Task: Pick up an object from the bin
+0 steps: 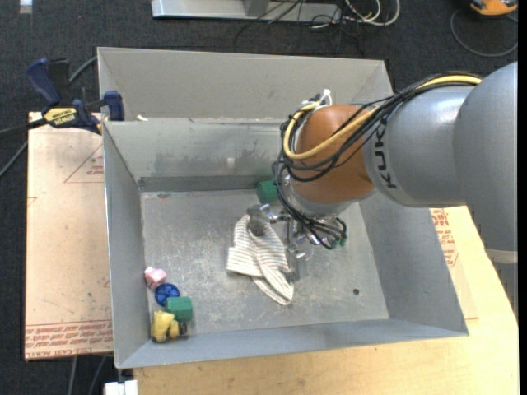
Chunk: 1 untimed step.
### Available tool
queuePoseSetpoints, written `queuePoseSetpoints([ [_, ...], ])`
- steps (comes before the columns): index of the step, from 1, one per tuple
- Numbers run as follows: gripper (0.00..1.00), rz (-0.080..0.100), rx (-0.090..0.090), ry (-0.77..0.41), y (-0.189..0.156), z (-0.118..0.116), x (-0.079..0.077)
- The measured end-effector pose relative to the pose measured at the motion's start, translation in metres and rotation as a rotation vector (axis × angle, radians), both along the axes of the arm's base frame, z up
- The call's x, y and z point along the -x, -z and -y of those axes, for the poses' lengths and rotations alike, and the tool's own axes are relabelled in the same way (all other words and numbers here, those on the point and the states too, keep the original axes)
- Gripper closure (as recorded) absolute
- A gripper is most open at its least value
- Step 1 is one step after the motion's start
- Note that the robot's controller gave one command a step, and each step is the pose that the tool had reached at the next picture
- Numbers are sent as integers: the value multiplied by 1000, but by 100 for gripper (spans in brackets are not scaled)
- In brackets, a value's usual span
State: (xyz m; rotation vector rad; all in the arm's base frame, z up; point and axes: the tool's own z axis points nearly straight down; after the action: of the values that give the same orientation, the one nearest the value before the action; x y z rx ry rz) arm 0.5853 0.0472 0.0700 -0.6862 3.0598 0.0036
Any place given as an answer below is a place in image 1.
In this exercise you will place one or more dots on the brown cardboard board red print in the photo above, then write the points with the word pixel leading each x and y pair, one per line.
pixel 66 229

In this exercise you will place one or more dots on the grey metal bin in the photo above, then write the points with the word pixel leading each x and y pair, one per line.
pixel 206 241

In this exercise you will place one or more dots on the green cylinder block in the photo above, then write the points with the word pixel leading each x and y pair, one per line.
pixel 267 191

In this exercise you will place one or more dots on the small white object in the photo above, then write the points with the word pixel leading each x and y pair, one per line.
pixel 142 117

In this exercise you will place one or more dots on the white striped cloth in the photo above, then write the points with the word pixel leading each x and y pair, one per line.
pixel 255 257

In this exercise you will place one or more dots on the yellow toy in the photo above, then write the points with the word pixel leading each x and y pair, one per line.
pixel 161 325

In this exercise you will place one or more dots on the green rectangular block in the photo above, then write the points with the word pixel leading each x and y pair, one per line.
pixel 180 308

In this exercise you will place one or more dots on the blue round disc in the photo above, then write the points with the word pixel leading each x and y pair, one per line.
pixel 166 293

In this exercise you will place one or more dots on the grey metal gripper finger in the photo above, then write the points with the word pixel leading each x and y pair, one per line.
pixel 257 219
pixel 299 268

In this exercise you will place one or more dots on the pink toy piece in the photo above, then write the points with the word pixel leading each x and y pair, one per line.
pixel 154 276

